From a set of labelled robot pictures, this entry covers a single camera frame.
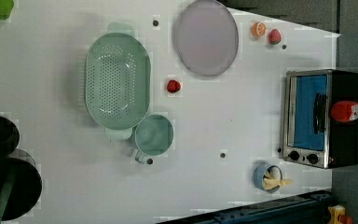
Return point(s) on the green mug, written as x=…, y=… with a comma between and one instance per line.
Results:
x=153, y=136

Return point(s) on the banana toy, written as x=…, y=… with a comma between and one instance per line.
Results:
x=272, y=179

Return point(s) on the red ketchup bottle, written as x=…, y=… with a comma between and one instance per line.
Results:
x=345, y=111

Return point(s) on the yellow clamp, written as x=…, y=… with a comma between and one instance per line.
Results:
x=338, y=215

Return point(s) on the orange slice toy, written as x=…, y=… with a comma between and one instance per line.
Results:
x=259, y=29

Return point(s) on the green pear toy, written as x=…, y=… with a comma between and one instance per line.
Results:
x=6, y=7

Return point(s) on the red strawberry toy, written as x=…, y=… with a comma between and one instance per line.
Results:
x=173, y=86

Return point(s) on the toaster oven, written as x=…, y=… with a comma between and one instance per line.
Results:
x=311, y=136

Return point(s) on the round grey plate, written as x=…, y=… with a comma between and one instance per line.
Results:
x=206, y=38

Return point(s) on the blue cup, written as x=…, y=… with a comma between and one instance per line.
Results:
x=262, y=172

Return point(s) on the green colander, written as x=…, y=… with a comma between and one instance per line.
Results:
x=117, y=81

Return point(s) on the pink strawberry toy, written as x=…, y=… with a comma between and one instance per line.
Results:
x=274, y=37

